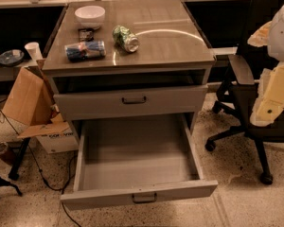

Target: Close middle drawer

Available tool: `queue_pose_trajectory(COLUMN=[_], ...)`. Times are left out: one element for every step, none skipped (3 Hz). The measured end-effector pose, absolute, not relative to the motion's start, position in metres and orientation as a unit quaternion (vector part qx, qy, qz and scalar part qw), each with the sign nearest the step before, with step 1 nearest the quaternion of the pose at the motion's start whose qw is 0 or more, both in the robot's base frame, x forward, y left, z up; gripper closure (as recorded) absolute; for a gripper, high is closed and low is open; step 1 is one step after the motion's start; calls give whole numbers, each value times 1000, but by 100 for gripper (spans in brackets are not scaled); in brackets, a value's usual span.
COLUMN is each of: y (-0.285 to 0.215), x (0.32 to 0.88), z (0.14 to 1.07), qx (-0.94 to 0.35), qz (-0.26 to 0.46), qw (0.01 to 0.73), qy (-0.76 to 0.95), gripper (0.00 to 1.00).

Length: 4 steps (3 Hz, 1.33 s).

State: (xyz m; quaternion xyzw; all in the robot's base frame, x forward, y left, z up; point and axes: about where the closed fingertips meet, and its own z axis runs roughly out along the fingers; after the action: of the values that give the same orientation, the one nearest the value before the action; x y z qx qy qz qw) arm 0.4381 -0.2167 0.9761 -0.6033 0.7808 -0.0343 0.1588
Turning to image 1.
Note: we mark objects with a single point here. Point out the white paper cup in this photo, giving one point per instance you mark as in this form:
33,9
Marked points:
34,51

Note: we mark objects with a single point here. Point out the white bowl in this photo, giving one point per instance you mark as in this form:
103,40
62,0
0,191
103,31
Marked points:
90,16

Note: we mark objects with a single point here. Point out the white printed box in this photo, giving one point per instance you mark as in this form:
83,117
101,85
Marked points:
58,142

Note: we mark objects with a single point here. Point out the small dark packet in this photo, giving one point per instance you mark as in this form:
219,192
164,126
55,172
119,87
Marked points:
86,34

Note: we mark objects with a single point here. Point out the black stand leg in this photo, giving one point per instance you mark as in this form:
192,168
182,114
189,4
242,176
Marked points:
13,174

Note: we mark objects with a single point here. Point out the low grey side shelf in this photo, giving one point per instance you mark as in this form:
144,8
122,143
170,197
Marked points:
10,73

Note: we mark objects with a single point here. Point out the grey drawer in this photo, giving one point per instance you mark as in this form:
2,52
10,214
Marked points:
136,160
167,100

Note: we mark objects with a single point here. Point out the black office chair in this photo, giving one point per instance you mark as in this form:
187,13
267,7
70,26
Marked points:
237,93

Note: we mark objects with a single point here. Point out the black tripod stand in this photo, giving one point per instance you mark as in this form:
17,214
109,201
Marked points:
1,183

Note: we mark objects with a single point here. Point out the brown cardboard box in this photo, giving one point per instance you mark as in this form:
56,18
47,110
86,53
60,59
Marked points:
29,102

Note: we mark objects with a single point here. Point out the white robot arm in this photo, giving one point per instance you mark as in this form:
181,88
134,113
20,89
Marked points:
270,100

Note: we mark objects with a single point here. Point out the blue soda can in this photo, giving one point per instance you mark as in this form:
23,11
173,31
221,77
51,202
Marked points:
85,50

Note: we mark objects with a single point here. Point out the green soda can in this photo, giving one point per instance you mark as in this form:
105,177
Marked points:
125,39

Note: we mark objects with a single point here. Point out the grey top drawer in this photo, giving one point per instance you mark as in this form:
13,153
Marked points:
167,100

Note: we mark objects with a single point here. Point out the dark blue plate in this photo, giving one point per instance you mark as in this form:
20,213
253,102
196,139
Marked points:
11,58

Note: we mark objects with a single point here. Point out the grey drawer cabinet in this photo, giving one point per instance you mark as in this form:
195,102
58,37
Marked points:
171,53

